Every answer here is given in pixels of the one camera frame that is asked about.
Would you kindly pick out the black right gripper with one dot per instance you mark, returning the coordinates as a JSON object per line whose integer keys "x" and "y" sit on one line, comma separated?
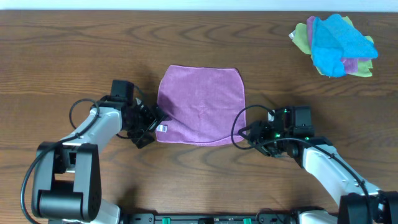
{"x": 260, "y": 129}

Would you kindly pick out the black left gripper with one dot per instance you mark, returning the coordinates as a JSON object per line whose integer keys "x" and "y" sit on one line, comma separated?
{"x": 147, "y": 125}

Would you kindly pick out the purple microfiber cloth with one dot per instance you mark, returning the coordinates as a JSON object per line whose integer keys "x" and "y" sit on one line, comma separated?
{"x": 204, "y": 106}

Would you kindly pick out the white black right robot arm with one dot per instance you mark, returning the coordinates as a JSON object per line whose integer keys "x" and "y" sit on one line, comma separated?
{"x": 358, "y": 200}

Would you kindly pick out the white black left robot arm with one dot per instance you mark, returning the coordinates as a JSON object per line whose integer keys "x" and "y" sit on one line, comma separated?
{"x": 67, "y": 179}

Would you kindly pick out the green microfiber cloth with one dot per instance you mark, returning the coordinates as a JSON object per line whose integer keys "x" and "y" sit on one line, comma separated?
{"x": 300, "y": 39}

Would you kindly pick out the blue microfiber cloth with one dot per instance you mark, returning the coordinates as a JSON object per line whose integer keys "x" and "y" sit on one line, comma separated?
{"x": 335, "y": 42}

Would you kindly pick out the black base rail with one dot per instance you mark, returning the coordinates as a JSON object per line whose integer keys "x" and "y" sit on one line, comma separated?
{"x": 260, "y": 218}

